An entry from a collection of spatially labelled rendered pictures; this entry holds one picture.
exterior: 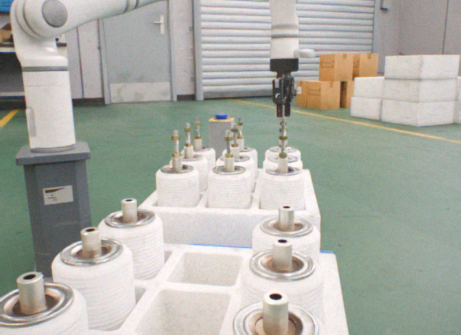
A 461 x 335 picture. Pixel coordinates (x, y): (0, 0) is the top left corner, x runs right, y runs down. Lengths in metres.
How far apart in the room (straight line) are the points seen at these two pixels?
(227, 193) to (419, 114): 2.77
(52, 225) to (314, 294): 0.66
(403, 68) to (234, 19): 3.30
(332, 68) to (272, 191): 3.96
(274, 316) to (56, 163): 0.68
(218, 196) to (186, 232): 0.10
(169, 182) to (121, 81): 5.10
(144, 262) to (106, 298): 0.12
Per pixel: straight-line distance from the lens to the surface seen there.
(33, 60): 0.96
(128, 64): 5.98
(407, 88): 3.61
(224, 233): 0.88
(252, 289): 0.47
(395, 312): 0.93
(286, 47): 1.08
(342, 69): 4.81
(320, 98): 4.69
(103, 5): 1.03
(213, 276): 0.71
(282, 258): 0.48
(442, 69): 3.67
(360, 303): 0.93
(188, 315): 0.61
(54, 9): 0.95
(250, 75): 6.42
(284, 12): 1.09
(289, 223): 0.59
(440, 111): 3.70
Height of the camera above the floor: 0.48
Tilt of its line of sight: 13 degrees down
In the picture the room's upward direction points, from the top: 1 degrees counter-clockwise
